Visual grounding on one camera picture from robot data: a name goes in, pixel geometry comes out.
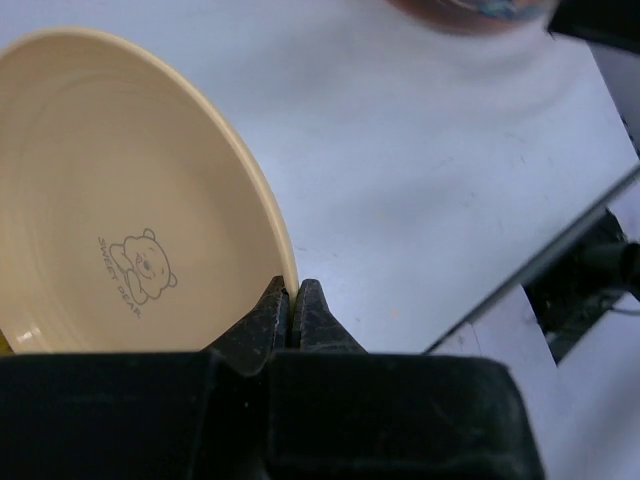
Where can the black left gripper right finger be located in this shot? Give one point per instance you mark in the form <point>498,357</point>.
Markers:
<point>336,414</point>

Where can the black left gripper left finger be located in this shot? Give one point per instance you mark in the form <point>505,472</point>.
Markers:
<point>161,415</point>

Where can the pale orange plate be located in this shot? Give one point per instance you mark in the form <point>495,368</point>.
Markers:
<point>133,217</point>

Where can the translucent pink plastic bin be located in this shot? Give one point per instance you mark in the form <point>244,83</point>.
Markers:
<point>476,17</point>

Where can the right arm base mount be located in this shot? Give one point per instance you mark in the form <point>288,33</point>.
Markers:
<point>585,283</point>

